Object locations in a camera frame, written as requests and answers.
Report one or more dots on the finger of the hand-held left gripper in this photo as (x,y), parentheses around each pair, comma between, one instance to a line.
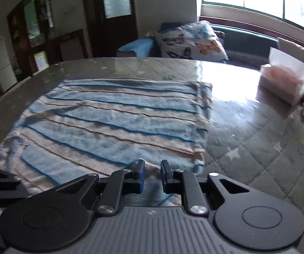
(3,193)

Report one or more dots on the low dark wooden sideboard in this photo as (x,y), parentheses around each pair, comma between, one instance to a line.
(52,47)

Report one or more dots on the white fridge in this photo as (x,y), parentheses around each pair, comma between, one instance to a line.
(2,63)

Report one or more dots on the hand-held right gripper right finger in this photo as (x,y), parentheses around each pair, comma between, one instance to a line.
(164,176)

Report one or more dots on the butterfly print pillow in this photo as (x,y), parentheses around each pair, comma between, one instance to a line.
(191,42)

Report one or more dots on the pink tissue box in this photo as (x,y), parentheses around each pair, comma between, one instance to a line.
(281,82)

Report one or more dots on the blue beige striped garment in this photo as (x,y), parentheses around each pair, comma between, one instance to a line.
(114,116)

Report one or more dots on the blue corner sofa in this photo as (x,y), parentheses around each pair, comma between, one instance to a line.
(247,42)

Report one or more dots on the yellow white sign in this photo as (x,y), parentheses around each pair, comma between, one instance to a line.
(40,60)

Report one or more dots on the dark wooden display cabinet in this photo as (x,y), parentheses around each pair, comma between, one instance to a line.
(19,31)

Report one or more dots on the beige cushion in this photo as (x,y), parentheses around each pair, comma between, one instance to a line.
(287,43)

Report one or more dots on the dark wooden glass door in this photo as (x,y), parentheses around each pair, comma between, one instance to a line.
(93,31)

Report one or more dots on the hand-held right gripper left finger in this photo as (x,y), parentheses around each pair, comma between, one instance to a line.
(140,176)

